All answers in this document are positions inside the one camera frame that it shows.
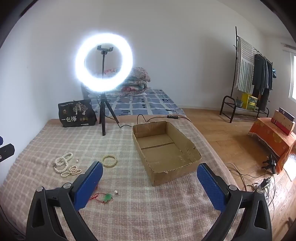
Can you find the black printed bag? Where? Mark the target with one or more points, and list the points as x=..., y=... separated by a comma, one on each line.
x=76, y=115

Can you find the black clothes rack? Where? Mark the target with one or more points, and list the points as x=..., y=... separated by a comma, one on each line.
x=235, y=32

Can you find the black device on floor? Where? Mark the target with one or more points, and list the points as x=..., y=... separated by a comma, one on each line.
x=270, y=165

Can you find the small grey pot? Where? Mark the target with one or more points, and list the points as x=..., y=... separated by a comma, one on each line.
x=239, y=103

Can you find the black tripod stand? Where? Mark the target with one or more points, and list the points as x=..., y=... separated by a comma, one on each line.
x=103, y=115

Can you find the red flat box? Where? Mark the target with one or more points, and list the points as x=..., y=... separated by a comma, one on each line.
x=281, y=128

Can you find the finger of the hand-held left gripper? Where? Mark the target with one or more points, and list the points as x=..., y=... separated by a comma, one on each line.
x=7, y=151

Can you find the folded beige floral quilt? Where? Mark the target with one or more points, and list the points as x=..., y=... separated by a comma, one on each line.
x=140, y=74

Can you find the yellow box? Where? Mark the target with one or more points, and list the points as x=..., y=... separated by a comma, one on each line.
x=251, y=102

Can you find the small blue hanging item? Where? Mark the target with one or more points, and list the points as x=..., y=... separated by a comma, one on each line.
x=274, y=73

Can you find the green striped towel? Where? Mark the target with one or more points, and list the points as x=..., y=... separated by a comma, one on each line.
x=245, y=64

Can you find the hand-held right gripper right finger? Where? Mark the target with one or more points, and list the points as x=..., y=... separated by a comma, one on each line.
x=210, y=185

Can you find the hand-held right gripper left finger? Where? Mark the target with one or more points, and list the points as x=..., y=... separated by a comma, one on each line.
x=92, y=183

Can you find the black phone clamp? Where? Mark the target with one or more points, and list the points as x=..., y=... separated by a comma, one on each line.
x=105, y=49

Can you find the folded red floral quilt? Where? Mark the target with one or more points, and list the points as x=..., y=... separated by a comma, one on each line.
x=134, y=87

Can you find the tan cardboard box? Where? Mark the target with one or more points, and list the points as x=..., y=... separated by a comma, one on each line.
x=283, y=121

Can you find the dark blue flat box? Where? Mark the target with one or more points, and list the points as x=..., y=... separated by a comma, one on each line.
x=286, y=114

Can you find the dark hanging clothes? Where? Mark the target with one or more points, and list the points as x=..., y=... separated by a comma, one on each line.
x=261, y=74

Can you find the window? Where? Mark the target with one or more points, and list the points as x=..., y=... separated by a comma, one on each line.
x=293, y=78

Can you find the blue plaid bedsheet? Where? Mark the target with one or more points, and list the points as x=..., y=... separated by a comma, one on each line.
x=150, y=102

